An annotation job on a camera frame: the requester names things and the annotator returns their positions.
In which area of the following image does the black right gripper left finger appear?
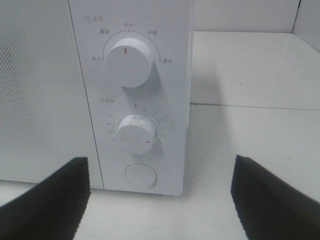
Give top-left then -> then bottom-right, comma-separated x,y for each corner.
0,157 -> 91,240

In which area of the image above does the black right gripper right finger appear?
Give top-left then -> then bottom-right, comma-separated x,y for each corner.
230,155 -> 320,240

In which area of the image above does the white microwave door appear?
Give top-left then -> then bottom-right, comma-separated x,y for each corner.
0,0 -> 103,189

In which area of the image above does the round white door button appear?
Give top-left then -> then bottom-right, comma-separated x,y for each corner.
125,163 -> 158,188

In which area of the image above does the white timer knob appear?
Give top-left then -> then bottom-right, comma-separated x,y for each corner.
115,114 -> 157,156

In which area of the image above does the upper white power knob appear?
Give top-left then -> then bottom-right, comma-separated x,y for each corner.
105,37 -> 154,88

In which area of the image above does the white microwave oven body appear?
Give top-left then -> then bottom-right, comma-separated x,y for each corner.
68,0 -> 193,196

